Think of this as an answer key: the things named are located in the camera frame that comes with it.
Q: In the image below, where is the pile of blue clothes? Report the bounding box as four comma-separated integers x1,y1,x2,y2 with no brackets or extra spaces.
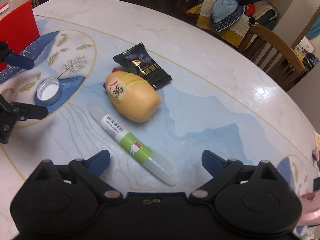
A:
210,0,247,33

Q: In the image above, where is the yellow squishy toy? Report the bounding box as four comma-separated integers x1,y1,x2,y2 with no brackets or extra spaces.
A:
104,68,163,123

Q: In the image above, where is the black candy wrapper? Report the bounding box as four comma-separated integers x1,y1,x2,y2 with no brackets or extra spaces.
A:
112,42,173,91

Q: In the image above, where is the pink mug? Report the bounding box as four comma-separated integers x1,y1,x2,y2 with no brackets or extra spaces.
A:
299,191,320,227

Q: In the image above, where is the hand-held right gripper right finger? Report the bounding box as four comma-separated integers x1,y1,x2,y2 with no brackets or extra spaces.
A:
190,150,288,198

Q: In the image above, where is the red cardboard box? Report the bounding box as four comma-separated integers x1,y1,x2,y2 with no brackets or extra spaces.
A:
0,0,40,72

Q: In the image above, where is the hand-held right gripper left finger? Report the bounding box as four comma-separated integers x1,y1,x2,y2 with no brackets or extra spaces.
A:
35,149,123,199

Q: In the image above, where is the white tube with green label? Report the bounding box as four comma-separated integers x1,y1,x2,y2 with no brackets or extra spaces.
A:
87,101,178,187

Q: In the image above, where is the wooden chair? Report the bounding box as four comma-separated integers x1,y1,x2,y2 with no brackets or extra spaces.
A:
237,24,309,93

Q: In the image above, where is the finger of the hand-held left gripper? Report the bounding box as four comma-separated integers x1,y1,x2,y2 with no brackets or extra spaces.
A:
0,41,35,70
0,94,48,144

